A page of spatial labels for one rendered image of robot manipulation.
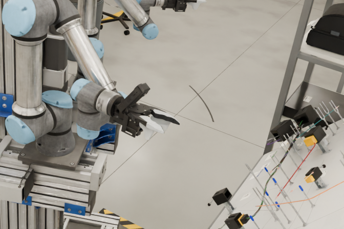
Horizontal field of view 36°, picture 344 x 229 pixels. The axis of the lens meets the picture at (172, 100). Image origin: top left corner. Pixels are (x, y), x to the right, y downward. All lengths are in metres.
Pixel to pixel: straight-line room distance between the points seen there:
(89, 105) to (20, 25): 0.32
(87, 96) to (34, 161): 0.50
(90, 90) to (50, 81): 0.61
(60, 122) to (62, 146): 0.12
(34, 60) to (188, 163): 2.46
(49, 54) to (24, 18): 0.52
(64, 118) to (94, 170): 0.24
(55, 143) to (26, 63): 0.40
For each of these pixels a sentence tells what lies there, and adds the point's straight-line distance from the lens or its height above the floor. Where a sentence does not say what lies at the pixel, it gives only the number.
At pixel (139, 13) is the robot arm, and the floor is 1.55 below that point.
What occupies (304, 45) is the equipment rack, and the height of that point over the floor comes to 1.46.
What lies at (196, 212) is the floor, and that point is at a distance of 3.65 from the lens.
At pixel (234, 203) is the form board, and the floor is 0.91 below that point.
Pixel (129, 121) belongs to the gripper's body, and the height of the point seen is 1.55.
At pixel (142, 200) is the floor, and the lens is 3.67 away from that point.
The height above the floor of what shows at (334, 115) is 1.13.
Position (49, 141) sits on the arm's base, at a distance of 2.05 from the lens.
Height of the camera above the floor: 2.40
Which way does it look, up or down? 30 degrees down
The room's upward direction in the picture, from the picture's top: 9 degrees clockwise
